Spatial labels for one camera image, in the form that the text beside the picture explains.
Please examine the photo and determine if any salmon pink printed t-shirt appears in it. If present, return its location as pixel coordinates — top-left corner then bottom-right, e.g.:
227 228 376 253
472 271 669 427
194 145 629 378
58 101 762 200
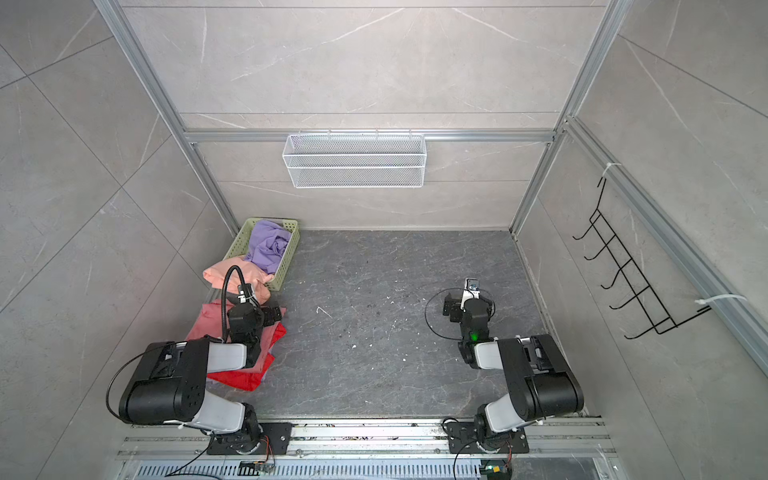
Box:
203 256 274 304

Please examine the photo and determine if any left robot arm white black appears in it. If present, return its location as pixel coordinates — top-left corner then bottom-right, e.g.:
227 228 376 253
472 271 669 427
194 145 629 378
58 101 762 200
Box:
108 285 285 455

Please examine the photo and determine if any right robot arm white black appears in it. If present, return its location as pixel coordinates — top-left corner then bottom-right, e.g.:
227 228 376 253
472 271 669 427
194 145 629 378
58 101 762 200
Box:
442 278 585 449

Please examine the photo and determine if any pink folded t-shirt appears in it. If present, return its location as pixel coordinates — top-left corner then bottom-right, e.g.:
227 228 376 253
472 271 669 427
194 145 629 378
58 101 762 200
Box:
186 300 287 344

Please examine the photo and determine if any red folded t-shirt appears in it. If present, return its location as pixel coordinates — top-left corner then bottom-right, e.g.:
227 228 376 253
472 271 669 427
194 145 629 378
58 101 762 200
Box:
207 322 287 392

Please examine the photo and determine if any green plastic basket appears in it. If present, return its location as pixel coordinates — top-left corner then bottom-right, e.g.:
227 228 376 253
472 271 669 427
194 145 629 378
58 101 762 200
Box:
223 217 300 292

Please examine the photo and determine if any purple t-shirt in basket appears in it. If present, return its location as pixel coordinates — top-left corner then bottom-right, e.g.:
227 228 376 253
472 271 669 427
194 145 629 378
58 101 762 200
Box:
245 220 292 275

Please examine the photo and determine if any white zip tie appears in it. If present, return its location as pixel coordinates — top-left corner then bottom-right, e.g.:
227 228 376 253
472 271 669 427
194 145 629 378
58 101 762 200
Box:
694 293 748 305

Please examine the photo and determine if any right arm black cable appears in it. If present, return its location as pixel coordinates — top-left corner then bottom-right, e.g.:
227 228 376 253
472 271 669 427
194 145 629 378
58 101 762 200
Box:
424 287 466 342

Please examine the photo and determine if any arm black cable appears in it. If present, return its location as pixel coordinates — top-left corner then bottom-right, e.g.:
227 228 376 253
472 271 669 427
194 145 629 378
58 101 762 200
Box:
424 287 466 342
220 264 250 343

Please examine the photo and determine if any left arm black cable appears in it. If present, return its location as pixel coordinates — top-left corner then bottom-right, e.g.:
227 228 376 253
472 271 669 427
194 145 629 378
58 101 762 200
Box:
220 264 250 343

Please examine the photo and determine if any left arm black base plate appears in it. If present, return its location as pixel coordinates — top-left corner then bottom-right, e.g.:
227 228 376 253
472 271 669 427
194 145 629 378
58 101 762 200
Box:
207 423 293 456

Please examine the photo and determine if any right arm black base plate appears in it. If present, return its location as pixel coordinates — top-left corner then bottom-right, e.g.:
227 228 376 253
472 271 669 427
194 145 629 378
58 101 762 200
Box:
441 418 530 455

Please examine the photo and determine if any white wire mesh basket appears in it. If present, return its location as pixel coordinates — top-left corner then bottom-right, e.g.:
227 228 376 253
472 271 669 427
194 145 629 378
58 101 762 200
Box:
282 133 428 189

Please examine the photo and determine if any black wire hook rack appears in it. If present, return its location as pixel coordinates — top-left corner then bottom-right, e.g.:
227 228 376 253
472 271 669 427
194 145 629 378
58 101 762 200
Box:
572 178 712 340

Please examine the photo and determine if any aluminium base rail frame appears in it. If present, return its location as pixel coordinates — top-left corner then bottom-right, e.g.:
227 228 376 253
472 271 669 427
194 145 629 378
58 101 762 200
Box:
106 416 628 479

